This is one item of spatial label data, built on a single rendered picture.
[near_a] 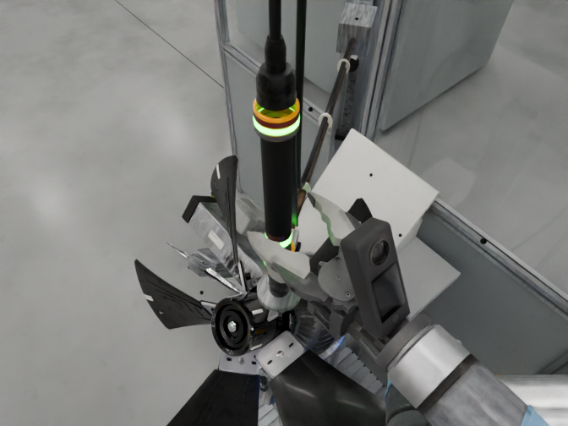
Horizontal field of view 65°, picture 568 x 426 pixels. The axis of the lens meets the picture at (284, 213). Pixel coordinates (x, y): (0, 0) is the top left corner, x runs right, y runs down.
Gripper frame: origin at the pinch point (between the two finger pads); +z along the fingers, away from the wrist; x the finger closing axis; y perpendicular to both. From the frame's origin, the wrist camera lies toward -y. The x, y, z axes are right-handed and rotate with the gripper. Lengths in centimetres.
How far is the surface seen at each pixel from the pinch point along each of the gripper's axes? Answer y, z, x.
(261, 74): -19.2, 1.2, -1.5
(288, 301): 19.9, -1.6, -0.4
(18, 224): 167, 189, -42
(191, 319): 62, 26, -8
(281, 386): 47.9, -4.3, -4.0
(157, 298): 60, 35, -12
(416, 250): 80, 9, 63
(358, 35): 11, 33, 48
